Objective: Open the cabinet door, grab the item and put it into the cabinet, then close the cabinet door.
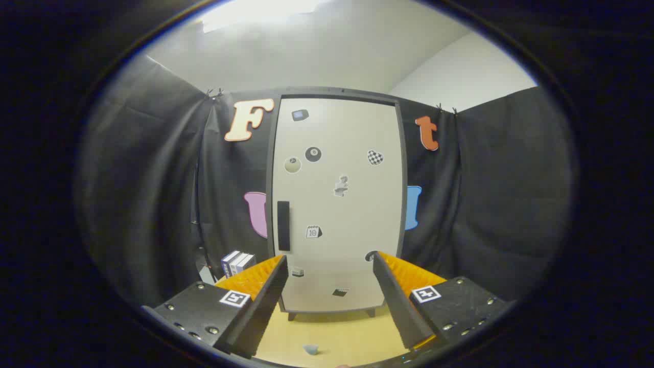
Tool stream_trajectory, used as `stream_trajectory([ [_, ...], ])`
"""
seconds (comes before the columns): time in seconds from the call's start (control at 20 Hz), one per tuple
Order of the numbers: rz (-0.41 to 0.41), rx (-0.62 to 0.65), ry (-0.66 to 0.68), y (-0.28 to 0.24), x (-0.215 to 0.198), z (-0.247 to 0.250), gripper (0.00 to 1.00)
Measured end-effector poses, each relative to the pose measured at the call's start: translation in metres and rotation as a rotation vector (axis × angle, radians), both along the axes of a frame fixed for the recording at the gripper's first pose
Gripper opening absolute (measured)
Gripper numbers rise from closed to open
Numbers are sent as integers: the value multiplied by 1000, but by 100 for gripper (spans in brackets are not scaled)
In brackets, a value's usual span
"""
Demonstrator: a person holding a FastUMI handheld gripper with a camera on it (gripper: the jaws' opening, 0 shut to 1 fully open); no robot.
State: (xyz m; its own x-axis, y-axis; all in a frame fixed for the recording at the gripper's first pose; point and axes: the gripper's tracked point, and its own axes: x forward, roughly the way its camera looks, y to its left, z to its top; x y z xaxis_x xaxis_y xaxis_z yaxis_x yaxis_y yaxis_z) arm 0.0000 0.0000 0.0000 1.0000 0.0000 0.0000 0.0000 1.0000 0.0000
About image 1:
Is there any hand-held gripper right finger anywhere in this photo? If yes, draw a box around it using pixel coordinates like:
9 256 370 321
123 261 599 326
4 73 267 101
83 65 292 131
372 250 514 356

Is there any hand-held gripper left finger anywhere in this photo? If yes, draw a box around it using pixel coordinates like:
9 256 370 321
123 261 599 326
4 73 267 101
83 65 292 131
142 255 289 359

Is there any black door handle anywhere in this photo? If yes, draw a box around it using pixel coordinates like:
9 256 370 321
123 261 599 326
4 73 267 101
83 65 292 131
277 201 291 251

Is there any black backdrop cloth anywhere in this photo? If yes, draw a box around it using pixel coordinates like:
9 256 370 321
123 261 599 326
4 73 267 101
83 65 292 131
77 54 575 312

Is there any dark grey cabinet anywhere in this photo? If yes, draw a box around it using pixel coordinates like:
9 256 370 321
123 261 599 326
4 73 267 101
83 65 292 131
266 87 409 321

